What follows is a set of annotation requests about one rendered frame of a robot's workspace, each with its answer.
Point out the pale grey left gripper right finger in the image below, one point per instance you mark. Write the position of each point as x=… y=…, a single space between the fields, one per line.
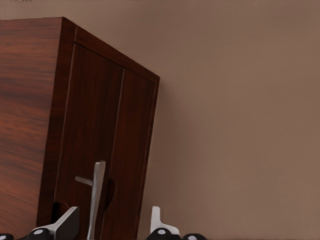
x=160 y=225

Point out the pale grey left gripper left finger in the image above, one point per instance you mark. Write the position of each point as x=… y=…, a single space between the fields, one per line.
x=63 y=222

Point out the dark brown wooden cabinet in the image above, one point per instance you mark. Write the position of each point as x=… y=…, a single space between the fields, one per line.
x=30 y=105

